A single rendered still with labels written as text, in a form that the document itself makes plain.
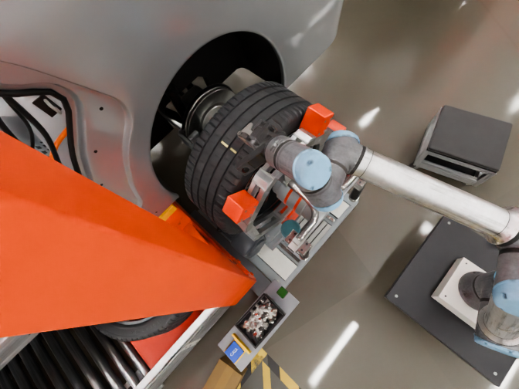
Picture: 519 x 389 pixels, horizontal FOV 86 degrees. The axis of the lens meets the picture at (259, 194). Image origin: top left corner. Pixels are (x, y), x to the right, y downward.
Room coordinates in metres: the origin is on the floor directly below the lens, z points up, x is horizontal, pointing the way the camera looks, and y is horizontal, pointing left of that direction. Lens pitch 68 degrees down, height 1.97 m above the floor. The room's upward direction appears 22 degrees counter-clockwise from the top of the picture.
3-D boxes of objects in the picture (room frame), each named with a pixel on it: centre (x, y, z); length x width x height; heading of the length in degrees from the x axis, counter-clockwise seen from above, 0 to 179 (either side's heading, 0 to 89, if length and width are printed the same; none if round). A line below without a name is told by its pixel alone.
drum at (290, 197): (0.37, -0.16, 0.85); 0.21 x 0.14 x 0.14; 26
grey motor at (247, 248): (0.52, 0.23, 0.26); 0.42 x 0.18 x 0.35; 26
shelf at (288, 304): (-0.04, 0.25, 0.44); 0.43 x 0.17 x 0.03; 116
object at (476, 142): (0.48, -1.33, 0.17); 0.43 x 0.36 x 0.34; 42
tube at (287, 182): (0.28, -0.09, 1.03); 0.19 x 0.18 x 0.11; 26
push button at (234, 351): (-0.12, 0.40, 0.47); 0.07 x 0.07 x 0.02; 26
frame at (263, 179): (0.43, -0.13, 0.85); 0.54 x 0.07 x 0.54; 116
